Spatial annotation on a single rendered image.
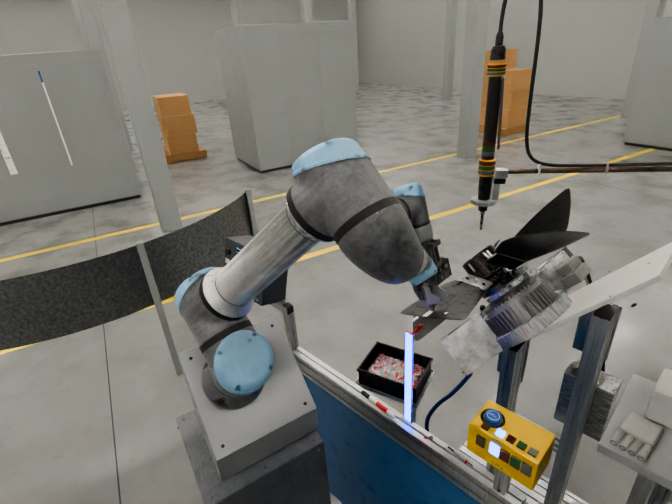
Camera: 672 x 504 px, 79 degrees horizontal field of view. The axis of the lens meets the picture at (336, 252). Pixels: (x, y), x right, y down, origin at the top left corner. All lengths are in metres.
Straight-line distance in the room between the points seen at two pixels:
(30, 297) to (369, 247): 2.25
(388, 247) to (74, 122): 6.37
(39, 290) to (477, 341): 2.15
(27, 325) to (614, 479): 3.01
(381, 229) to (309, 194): 0.13
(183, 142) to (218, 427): 8.24
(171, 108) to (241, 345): 8.25
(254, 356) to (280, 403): 0.26
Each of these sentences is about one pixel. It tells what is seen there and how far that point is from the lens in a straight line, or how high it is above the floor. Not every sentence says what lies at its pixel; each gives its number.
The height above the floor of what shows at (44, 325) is 0.64.
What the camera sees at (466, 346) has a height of 1.00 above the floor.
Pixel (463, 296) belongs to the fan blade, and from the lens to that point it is 1.28.
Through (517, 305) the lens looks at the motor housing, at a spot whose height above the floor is 1.14.
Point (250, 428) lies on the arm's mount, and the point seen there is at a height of 1.10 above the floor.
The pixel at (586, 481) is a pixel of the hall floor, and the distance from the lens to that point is 2.48.
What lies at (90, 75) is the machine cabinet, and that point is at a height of 1.75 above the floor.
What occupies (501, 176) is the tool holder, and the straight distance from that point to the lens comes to 1.23.
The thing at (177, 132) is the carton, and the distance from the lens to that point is 9.02.
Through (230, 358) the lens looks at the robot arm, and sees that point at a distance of 0.84.
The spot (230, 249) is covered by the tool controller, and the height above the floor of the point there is 1.22.
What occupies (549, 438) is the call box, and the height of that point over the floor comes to 1.07.
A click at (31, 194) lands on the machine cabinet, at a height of 0.35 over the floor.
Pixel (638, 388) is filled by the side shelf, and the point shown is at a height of 0.86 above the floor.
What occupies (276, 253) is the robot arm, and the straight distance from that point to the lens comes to 0.71.
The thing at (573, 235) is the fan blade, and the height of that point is 1.40.
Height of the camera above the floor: 1.88
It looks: 27 degrees down
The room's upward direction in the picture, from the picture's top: 4 degrees counter-clockwise
